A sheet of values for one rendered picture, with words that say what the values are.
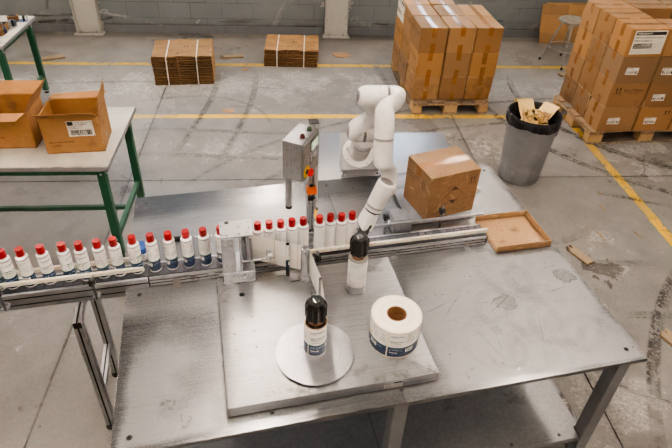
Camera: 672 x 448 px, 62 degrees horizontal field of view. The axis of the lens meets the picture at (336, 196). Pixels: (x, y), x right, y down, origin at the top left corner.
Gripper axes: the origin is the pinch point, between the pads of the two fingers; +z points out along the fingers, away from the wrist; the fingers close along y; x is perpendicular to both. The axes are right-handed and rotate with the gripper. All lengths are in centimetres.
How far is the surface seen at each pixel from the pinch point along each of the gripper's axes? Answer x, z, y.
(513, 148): 187, -3, -155
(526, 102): 194, -36, -181
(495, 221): 78, -16, -10
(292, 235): -33.6, 5.2, 2.6
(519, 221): 90, -21, -8
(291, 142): -49, -39, -2
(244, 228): -59, 0, 10
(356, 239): -18.3, -18.0, 29.7
